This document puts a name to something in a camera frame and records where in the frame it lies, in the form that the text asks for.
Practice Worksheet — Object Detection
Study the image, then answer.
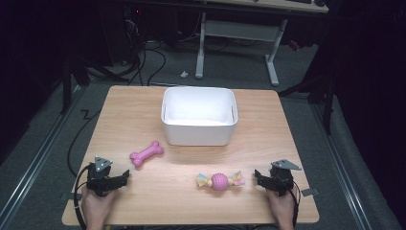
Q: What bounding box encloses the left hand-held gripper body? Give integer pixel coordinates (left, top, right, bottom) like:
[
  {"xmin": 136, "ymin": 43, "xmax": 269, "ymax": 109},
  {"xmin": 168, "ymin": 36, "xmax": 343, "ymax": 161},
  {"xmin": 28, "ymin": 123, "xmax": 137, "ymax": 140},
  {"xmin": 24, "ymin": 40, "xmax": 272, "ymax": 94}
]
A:
[{"xmin": 85, "ymin": 156, "xmax": 113, "ymax": 197}]

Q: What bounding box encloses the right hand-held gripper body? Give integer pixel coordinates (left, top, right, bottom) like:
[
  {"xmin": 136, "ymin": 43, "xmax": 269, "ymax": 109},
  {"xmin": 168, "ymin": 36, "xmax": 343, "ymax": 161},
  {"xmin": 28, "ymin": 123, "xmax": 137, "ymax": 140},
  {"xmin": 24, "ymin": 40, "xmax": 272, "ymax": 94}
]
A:
[{"xmin": 269, "ymin": 158, "xmax": 303, "ymax": 197}]

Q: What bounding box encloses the pink bone toy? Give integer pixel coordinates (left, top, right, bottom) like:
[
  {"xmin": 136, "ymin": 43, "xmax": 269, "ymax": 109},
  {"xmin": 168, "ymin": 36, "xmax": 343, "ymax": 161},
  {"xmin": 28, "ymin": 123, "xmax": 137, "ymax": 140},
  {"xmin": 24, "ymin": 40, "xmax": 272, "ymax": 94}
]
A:
[{"xmin": 129, "ymin": 140, "xmax": 165, "ymax": 169}]

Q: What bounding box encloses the pink ball candy-shaped toy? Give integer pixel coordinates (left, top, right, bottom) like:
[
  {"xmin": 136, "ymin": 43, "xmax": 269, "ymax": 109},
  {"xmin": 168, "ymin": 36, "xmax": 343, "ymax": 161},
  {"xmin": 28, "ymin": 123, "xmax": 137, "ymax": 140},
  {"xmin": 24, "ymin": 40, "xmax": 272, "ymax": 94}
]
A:
[{"xmin": 196, "ymin": 170, "xmax": 246, "ymax": 192}]

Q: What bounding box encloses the white plastic bin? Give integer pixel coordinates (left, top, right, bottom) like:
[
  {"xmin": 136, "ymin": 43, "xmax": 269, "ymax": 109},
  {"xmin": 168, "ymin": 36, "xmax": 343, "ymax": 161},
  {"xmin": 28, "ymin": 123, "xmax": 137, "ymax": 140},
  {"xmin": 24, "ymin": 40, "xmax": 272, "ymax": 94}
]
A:
[{"xmin": 160, "ymin": 85, "xmax": 239, "ymax": 147}]

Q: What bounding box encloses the person's left hand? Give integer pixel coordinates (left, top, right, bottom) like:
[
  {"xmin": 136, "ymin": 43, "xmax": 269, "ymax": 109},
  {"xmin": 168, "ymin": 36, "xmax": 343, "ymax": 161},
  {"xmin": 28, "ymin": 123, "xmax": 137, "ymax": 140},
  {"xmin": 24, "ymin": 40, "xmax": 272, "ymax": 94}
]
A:
[{"xmin": 80, "ymin": 186, "xmax": 118, "ymax": 221}]

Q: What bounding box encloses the person's right hand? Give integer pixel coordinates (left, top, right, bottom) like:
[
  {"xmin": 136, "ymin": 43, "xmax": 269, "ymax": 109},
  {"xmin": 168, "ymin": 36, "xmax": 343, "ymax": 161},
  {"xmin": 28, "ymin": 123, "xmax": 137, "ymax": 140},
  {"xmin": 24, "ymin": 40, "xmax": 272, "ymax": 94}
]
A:
[{"xmin": 265, "ymin": 188, "xmax": 300, "ymax": 221}]

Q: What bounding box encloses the black stand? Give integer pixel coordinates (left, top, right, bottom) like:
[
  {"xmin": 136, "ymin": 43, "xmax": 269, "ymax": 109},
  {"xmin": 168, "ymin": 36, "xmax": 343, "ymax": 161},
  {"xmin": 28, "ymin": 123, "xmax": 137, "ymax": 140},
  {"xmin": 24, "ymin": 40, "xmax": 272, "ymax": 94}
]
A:
[
  {"xmin": 59, "ymin": 52, "xmax": 130, "ymax": 115},
  {"xmin": 278, "ymin": 71, "xmax": 337, "ymax": 136}
]

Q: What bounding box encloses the black computer tower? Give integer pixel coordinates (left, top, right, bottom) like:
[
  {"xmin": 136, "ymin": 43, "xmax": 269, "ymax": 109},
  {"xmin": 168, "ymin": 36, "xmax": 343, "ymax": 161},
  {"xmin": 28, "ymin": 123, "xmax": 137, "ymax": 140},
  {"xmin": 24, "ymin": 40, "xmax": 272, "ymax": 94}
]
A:
[{"xmin": 97, "ymin": 6, "xmax": 143, "ymax": 66}]

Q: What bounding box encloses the white-framed desk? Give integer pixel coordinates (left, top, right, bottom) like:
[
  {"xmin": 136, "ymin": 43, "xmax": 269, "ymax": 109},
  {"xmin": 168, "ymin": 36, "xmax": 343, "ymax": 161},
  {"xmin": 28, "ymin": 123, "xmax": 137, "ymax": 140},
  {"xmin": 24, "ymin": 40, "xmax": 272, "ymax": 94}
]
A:
[{"xmin": 194, "ymin": 0, "xmax": 329, "ymax": 87}]

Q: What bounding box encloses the left hand-held gripper black cable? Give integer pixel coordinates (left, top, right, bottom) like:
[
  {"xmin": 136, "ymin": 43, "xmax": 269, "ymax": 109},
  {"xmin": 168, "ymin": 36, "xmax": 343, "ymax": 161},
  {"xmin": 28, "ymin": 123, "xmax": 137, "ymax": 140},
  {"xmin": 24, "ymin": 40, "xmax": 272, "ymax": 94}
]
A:
[{"xmin": 73, "ymin": 165, "xmax": 94, "ymax": 230}]

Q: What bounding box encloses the hand-held gripper black cable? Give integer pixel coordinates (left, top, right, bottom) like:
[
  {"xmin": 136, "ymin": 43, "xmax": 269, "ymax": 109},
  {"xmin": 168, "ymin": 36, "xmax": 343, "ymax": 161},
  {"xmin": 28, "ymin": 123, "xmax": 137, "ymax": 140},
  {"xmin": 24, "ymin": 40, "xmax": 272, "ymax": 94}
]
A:
[
  {"xmin": 73, "ymin": 165, "xmax": 94, "ymax": 230},
  {"xmin": 288, "ymin": 181, "xmax": 302, "ymax": 230}
]

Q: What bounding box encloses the right hand-held gripper black cable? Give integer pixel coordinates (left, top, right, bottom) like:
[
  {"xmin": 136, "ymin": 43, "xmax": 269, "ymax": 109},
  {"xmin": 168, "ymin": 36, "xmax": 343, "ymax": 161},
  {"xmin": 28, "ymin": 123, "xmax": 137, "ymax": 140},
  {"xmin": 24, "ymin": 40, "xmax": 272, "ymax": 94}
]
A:
[{"xmin": 288, "ymin": 181, "xmax": 302, "ymax": 230}]

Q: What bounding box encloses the black floor cable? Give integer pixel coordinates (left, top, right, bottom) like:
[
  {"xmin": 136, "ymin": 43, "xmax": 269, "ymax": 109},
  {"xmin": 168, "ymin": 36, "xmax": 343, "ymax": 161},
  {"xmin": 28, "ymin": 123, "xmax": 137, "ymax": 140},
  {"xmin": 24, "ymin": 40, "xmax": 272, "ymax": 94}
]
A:
[{"xmin": 66, "ymin": 108, "xmax": 102, "ymax": 178}]

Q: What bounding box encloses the metal floor rail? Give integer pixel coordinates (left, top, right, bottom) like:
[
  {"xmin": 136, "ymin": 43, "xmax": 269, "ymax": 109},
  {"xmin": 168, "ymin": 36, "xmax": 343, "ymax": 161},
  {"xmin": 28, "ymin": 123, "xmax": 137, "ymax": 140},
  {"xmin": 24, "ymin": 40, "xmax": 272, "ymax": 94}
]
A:
[
  {"xmin": 310, "ymin": 103, "xmax": 373, "ymax": 230},
  {"xmin": 0, "ymin": 85, "xmax": 84, "ymax": 222}
]

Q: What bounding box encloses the bundle of black cables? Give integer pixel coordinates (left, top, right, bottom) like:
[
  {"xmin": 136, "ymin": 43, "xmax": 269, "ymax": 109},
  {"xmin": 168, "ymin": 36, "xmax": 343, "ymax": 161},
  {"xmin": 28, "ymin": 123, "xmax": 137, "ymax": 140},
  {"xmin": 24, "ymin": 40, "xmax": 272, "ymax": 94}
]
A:
[{"xmin": 123, "ymin": 18, "xmax": 168, "ymax": 87}]

